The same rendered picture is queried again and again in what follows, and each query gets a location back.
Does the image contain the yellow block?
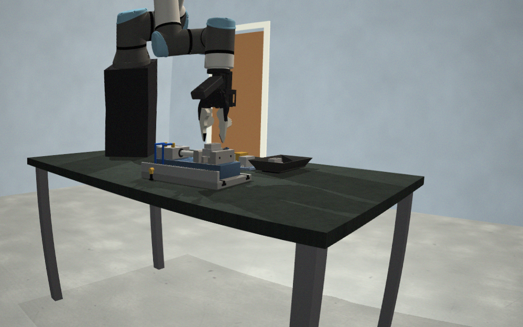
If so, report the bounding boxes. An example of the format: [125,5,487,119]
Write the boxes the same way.
[234,152,248,161]

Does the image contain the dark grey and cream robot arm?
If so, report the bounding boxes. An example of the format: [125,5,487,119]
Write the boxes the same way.
[113,0,236,100]

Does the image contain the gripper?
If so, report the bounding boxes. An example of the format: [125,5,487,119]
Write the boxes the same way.
[198,68,236,143]

